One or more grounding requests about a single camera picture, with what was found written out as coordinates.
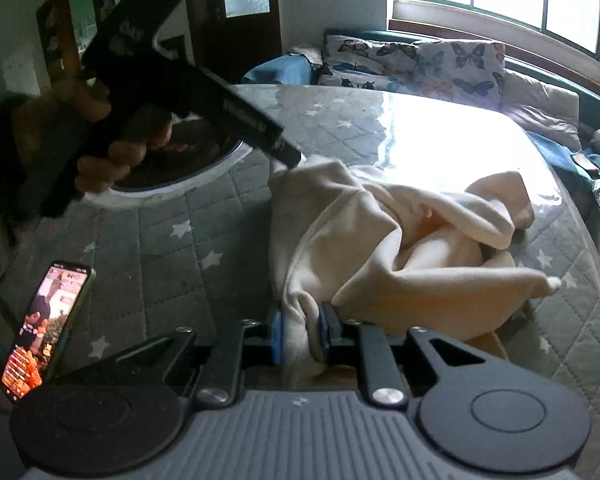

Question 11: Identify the small beige cloth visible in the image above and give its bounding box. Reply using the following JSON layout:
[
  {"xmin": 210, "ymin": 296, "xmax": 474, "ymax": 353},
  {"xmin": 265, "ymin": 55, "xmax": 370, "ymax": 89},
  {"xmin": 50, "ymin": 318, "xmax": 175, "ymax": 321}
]
[{"xmin": 286, "ymin": 47, "xmax": 325, "ymax": 67}]

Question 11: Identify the dark wooden door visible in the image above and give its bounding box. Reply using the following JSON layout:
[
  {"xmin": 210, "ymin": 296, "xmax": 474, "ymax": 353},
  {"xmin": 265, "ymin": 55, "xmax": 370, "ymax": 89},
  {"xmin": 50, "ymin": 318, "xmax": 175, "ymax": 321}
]
[{"xmin": 187, "ymin": 0, "xmax": 283, "ymax": 86}]

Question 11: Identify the butterfly print pillow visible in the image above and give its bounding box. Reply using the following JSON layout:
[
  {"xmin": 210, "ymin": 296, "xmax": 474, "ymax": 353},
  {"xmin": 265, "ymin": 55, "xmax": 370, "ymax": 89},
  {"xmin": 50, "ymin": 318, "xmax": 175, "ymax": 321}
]
[
  {"xmin": 317, "ymin": 35, "xmax": 426, "ymax": 95},
  {"xmin": 324, "ymin": 27, "xmax": 600, "ymax": 196},
  {"xmin": 414, "ymin": 40, "xmax": 507, "ymax": 108}
]

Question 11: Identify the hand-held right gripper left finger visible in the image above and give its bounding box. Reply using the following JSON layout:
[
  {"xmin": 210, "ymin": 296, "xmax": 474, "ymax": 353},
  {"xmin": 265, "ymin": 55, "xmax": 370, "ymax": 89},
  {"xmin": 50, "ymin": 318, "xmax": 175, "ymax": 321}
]
[{"xmin": 60, "ymin": 305, "xmax": 283, "ymax": 408}]

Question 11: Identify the blue cloth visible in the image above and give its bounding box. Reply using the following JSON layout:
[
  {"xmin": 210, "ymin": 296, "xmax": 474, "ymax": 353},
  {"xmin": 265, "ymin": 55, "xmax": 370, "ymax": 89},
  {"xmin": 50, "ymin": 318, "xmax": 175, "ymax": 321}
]
[{"xmin": 242, "ymin": 52, "xmax": 326, "ymax": 86}]

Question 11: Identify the smartphone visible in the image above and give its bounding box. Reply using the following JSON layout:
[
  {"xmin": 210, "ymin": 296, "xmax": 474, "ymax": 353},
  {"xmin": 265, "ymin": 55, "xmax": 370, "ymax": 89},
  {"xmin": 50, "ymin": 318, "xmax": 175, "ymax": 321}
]
[{"xmin": 0, "ymin": 261, "xmax": 97, "ymax": 403}]

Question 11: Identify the round dark table hot plate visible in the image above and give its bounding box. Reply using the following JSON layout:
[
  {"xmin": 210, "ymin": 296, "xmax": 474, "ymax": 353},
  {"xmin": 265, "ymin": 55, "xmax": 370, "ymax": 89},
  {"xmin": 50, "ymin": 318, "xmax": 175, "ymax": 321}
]
[{"xmin": 87, "ymin": 110, "xmax": 253, "ymax": 206}]

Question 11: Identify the person's left hand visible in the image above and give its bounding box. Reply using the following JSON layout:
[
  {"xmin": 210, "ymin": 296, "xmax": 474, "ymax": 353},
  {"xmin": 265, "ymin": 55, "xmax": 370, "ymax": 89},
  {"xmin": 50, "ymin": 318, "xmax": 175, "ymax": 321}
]
[{"xmin": 42, "ymin": 79, "xmax": 176, "ymax": 196}]

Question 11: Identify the dark wooden cabinet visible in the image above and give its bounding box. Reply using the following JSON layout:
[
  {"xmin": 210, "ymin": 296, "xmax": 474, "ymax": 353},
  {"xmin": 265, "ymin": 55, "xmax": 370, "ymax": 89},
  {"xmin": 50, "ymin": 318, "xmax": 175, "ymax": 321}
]
[{"xmin": 36, "ymin": 0, "xmax": 131, "ymax": 96}]

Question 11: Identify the beige pillow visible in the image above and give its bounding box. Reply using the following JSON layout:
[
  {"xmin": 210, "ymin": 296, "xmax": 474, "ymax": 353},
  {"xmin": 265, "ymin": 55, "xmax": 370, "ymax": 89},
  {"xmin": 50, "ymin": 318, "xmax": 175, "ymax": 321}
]
[{"xmin": 500, "ymin": 70, "xmax": 582, "ymax": 151}]

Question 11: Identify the grey star quilted table cover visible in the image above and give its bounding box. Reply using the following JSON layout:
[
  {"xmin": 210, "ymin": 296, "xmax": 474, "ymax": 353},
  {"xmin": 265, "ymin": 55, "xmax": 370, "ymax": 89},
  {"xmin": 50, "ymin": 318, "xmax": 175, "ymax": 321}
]
[{"xmin": 0, "ymin": 82, "xmax": 600, "ymax": 480}]

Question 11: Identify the cream garment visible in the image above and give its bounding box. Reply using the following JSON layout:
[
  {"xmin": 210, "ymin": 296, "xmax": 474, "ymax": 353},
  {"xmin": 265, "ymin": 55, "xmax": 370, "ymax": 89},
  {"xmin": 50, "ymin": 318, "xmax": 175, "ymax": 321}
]
[{"xmin": 267, "ymin": 154, "xmax": 563, "ymax": 391}]

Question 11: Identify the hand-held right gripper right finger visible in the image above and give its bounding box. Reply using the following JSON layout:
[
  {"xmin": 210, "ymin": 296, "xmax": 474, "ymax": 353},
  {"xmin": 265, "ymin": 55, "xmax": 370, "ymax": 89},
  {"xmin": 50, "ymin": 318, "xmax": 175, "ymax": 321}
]
[{"xmin": 315, "ymin": 301, "xmax": 511, "ymax": 407}]

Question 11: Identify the white fridge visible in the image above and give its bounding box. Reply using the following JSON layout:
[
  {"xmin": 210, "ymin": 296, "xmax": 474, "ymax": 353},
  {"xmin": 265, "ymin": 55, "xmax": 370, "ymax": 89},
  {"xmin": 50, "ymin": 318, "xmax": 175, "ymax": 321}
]
[{"xmin": 2, "ymin": 44, "xmax": 39, "ymax": 97}]

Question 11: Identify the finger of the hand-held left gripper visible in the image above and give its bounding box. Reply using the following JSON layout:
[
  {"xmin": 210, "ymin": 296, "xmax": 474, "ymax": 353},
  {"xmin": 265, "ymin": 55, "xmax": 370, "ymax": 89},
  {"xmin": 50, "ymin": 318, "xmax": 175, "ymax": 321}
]
[{"xmin": 232, "ymin": 102, "xmax": 303, "ymax": 167}]

